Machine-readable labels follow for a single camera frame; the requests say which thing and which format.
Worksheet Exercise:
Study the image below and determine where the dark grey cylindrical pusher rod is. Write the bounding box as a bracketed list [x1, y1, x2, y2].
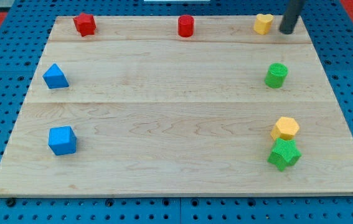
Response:
[279, 0, 305, 34]

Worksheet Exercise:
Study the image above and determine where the yellow heart block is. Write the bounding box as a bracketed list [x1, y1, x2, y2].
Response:
[253, 14, 274, 35]

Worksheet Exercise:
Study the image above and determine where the green cylinder block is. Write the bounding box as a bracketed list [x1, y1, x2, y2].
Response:
[264, 63, 288, 88]

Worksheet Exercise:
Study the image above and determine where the red cylinder block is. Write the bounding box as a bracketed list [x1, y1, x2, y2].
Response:
[177, 14, 194, 37]

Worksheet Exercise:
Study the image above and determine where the yellow hexagon block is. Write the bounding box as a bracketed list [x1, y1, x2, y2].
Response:
[270, 117, 300, 140]

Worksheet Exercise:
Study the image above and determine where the green star block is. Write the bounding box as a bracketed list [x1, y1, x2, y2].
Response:
[267, 138, 301, 172]

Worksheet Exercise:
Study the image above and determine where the wooden board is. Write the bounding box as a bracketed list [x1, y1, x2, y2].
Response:
[0, 16, 353, 198]

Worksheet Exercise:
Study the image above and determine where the red star block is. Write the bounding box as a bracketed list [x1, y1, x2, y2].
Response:
[73, 12, 96, 37]

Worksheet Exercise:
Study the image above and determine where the blue triangle block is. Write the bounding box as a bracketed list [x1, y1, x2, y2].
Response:
[43, 63, 69, 89]

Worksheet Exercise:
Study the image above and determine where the blue cube block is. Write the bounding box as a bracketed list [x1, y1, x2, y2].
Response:
[48, 126, 77, 156]

